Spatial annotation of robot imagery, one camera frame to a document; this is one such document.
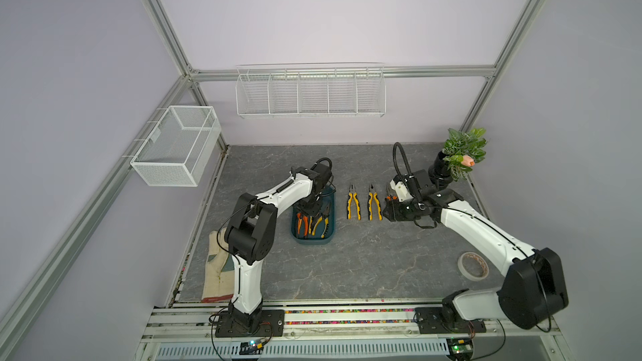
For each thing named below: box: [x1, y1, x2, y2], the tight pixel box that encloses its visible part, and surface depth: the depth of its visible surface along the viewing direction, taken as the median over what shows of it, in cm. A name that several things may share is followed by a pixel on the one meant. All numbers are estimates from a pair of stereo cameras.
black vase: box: [428, 149, 454, 189], surface depth 101 cm
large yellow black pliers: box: [366, 183, 384, 222], surface depth 102 cm
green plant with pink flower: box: [442, 127, 488, 182], surface depth 87 cm
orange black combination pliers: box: [296, 212, 309, 237], surface depth 95 cm
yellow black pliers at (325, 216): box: [311, 203, 331, 239], surface depth 96 cm
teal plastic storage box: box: [290, 187, 336, 245], surface depth 92 cm
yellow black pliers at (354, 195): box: [346, 183, 362, 221], surface depth 101 cm
